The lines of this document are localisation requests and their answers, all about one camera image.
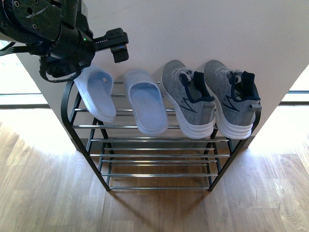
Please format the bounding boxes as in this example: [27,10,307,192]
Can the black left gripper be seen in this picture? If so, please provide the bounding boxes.
[45,28,129,77]

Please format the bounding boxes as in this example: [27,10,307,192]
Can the light blue slipper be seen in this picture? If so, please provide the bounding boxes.
[74,64,116,123]
[124,69,169,136]

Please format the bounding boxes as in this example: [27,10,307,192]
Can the grey sneaker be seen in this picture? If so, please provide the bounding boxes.
[204,60,262,140]
[159,60,215,139]

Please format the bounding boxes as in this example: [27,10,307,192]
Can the black metal shoe rack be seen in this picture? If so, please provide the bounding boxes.
[61,81,247,191]

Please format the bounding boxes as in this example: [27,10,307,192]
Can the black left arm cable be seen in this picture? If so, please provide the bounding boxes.
[0,41,84,84]

